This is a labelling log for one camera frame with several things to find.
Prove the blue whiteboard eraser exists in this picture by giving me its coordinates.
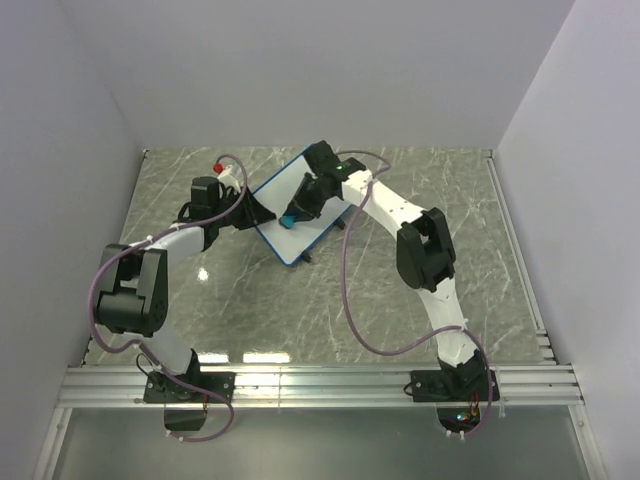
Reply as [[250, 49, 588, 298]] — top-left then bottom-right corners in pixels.
[[279, 215, 297, 229]]

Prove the metal wire whiteboard stand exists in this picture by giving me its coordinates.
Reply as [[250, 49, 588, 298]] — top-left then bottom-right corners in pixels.
[[300, 217, 346, 264]]

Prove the blue framed whiteboard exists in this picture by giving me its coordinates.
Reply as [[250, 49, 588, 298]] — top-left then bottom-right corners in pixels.
[[253, 153, 350, 267]]

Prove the aluminium mounting rail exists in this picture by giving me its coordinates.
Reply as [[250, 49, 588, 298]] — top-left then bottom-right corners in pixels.
[[56, 363, 584, 409]]

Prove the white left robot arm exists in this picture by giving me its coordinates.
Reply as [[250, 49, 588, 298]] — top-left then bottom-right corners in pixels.
[[90, 176, 276, 403]]

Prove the aluminium side rail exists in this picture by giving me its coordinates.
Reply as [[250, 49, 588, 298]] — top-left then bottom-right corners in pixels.
[[482, 149, 558, 364]]

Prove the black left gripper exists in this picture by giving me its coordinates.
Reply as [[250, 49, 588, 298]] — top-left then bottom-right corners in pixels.
[[213, 187, 275, 231]]

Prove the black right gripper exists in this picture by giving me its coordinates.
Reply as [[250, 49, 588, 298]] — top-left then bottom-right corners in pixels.
[[282, 175, 332, 226]]

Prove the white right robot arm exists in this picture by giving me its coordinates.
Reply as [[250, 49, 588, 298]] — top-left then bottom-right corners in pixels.
[[280, 141, 495, 403]]

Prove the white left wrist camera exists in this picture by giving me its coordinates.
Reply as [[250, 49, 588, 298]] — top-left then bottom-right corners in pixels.
[[213, 162, 244, 191]]

